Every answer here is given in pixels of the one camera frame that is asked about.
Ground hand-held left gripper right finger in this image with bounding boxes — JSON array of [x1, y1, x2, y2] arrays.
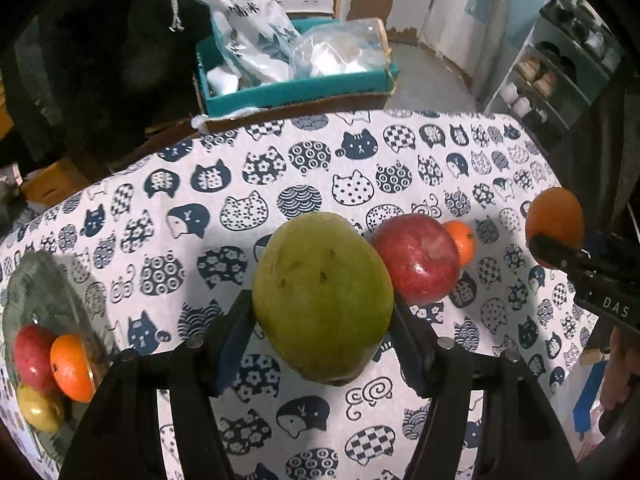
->
[[387, 295, 583, 480]]

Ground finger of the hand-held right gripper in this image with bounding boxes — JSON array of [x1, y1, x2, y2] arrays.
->
[[529, 232, 596, 273]]

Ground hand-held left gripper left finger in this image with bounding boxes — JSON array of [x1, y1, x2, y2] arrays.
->
[[57, 287, 258, 480]]

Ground large orange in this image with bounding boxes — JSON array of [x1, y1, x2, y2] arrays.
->
[[525, 186, 586, 270], [49, 333, 98, 403]]

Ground red apple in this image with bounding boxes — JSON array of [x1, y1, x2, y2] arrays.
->
[[371, 213, 462, 307], [13, 324, 63, 393]]

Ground small orange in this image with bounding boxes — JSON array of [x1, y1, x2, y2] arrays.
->
[[444, 220, 477, 267]]

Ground green mango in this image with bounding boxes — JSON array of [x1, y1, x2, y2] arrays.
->
[[251, 211, 396, 387]]

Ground green glass plate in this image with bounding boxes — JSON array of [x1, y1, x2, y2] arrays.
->
[[0, 251, 113, 466]]

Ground person's right hand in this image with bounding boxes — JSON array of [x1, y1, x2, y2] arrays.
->
[[597, 330, 640, 436]]

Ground blue plastic object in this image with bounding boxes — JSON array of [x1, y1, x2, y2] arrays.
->
[[572, 357, 608, 433]]

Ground cat-print tablecloth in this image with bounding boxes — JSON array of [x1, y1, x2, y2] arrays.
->
[[0, 109, 601, 480]]

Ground white shoe rack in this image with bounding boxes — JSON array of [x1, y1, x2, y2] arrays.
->
[[482, 0, 628, 133]]

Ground metal pipe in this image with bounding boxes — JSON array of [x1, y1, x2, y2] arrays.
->
[[480, 0, 516, 106]]

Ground teal box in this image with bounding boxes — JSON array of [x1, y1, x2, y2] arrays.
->
[[195, 17, 400, 118]]

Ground white door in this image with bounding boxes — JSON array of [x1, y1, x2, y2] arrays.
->
[[420, 0, 511, 86]]

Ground white packet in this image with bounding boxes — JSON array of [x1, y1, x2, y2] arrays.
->
[[206, 65, 240, 96]]

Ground clear plastic bag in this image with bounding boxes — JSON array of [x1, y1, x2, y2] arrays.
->
[[290, 17, 391, 78]]

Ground white rice bag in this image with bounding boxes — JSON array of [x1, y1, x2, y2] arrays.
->
[[147, 0, 301, 83]]

